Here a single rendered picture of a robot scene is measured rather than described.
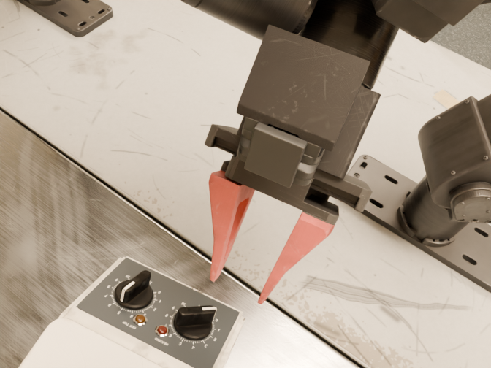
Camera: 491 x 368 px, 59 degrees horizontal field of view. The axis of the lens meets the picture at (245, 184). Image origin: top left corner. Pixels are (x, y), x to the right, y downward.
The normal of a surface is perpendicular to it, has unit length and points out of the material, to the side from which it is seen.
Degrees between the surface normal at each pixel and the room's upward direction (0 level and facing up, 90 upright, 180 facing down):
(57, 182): 0
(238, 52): 0
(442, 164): 61
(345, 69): 41
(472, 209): 90
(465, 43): 0
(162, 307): 30
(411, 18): 90
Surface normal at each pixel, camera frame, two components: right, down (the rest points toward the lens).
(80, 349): 0.09, -0.53
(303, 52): -0.21, 0.09
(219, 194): -0.32, 0.42
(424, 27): -0.03, 0.85
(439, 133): -0.80, -0.34
